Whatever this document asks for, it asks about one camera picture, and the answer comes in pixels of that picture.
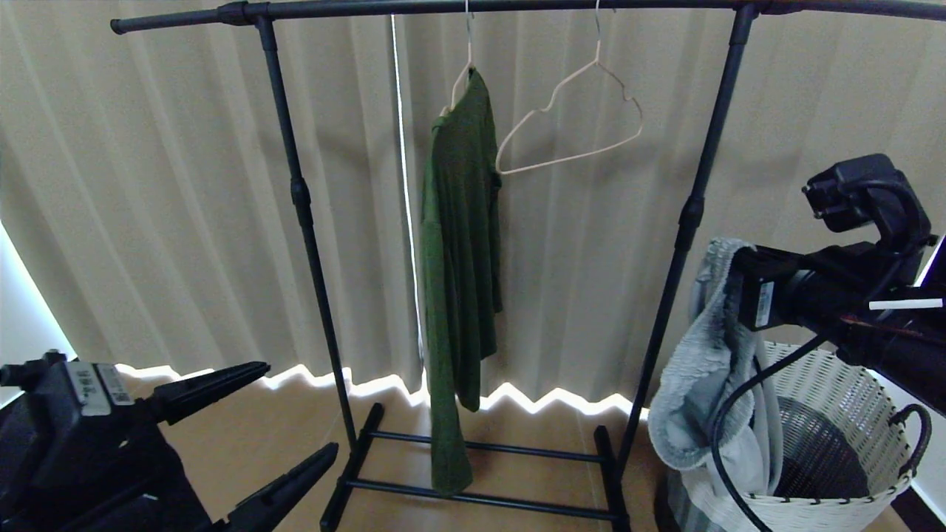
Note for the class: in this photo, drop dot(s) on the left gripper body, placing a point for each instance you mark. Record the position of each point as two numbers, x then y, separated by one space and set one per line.
74 458

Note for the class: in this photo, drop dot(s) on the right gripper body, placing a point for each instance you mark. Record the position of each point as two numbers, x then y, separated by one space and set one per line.
813 295

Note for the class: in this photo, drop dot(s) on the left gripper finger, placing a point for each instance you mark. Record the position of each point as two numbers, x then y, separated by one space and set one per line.
207 388
288 488

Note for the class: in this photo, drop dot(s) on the pale grey shorts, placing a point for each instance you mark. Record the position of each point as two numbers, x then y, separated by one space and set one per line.
702 355

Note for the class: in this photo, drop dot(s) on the green long-sleeved shirt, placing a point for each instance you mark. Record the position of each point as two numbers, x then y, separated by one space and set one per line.
458 258

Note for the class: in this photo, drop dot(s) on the pink clothes hanger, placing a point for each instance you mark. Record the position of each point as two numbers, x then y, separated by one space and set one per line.
598 52
470 44

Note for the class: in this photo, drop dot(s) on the white laundry basket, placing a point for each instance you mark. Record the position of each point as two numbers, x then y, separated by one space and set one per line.
828 377

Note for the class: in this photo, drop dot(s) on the black clothes rack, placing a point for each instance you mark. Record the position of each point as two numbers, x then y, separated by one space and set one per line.
299 196

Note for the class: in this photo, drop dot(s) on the beige curtain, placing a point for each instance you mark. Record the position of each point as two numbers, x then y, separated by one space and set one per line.
148 185

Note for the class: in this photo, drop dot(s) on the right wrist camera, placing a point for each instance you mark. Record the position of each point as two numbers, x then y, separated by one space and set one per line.
865 192

